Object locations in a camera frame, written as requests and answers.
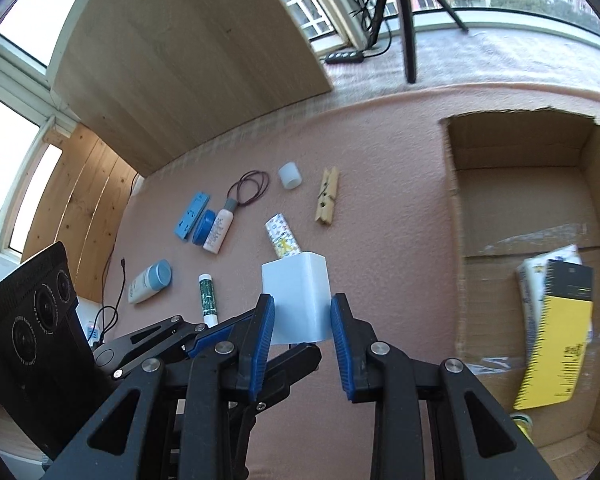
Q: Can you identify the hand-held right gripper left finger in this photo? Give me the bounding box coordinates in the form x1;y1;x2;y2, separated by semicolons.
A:
42;294;277;480

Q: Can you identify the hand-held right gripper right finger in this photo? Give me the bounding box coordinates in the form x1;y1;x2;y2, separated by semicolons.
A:
330;292;558;480

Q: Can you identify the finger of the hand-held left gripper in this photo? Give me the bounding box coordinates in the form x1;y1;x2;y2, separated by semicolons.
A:
252;344;323;413
94;310;253;380

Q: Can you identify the white charger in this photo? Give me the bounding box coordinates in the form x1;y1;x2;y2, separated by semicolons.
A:
261;252;331;348

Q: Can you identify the wooden clothespin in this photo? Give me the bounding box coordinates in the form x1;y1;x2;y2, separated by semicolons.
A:
314;166;341;226

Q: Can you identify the translucent white cap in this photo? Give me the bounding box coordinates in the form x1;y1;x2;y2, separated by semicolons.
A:
278;161;303;190

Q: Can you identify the yellow shuttlecock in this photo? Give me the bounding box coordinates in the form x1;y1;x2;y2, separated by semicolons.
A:
510;410;536;443

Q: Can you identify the patterned tissue pack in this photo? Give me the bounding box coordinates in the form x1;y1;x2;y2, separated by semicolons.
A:
515;244;593;361

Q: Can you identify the yellow notebook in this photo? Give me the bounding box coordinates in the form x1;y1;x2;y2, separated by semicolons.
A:
512;259;595;411

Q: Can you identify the cardboard box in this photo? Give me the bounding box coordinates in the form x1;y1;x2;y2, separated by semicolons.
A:
439;106;600;480

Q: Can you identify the green lip balm tube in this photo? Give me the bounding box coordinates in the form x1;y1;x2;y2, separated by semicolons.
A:
198;273;219;327

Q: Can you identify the white power strip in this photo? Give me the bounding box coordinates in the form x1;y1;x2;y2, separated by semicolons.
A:
75;295;106;346

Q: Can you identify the white blue-capped sunscreen bottle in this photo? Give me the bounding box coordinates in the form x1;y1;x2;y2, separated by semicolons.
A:
128;259;173;305

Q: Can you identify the patterned lip balm tube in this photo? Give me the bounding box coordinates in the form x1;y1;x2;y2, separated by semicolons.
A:
265;213;303;260

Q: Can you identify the small white patterned bottle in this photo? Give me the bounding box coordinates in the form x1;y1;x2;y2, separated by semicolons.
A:
202;199;237;254

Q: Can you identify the blue phone stand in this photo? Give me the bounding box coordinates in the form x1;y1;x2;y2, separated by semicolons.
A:
173;191;212;241

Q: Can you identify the pine plank board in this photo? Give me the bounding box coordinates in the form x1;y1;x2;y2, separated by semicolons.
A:
22;122;140;303

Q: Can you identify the large light wooden board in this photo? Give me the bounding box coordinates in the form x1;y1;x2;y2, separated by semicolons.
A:
47;0;333;178

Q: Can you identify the plaid blanket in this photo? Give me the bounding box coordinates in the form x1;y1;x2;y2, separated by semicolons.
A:
140;27;600;181

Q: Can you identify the black tripod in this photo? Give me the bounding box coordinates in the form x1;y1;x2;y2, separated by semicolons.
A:
350;0;471;84

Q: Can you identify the black charging cable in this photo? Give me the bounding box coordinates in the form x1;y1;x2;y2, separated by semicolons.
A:
87;257;127;348

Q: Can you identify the brown elastic cord loop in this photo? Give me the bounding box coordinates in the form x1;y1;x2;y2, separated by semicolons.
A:
228;170;270;207

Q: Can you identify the black ring light cable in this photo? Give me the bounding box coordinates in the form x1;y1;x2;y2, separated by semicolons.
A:
325;0;393;65

